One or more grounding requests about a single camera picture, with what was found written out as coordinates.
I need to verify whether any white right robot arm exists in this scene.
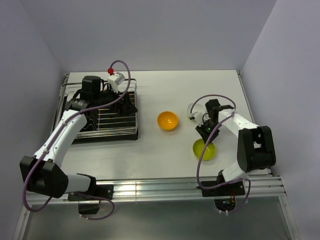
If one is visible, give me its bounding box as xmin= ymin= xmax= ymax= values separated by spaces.
xmin=196 ymin=99 xmax=276 ymax=195

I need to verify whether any white square bowl green outside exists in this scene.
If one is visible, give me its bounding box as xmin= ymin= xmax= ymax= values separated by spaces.
xmin=186 ymin=103 xmax=206 ymax=118

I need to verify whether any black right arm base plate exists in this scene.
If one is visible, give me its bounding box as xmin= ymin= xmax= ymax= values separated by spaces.
xmin=196 ymin=181 xmax=246 ymax=197

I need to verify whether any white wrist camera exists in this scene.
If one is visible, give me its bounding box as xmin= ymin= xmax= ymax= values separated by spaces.
xmin=107 ymin=67 xmax=126 ymax=93
xmin=189 ymin=111 xmax=204 ymax=126

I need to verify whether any orange bowl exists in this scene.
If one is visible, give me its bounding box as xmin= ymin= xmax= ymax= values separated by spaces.
xmin=157 ymin=111 xmax=179 ymax=132

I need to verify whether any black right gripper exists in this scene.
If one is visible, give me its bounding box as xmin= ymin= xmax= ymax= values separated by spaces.
xmin=196 ymin=119 xmax=222 ymax=146

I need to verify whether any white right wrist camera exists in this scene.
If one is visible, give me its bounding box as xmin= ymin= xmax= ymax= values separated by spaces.
xmin=189 ymin=111 xmax=204 ymax=126

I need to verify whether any lime green bowl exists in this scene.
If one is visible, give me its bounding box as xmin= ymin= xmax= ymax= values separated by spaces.
xmin=192 ymin=138 xmax=217 ymax=162

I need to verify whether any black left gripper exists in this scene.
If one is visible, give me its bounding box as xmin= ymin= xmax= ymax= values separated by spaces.
xmin=93 ymin=83 xmax=137 ymax=117

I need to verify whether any steel wire dish rack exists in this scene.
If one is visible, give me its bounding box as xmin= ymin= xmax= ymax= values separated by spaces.
xmin=58 ymin=78 xmax=139 ymax=144

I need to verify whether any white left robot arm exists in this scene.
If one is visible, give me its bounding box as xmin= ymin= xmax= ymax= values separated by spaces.
xmin=19 ymin=72 xmax=138 ymax=200

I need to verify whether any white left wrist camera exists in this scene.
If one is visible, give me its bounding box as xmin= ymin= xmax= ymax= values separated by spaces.
xmin=107 ymin=67 xmax=126 ymax=93

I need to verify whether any aluminium table edge rail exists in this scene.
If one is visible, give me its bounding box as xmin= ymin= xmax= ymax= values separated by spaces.
xmin=24 ymin=174 xmax=287 ymax=205

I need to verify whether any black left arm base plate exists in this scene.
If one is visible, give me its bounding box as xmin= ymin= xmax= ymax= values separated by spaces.
xmin=67 ymin=184 xmax=114 ymax=202

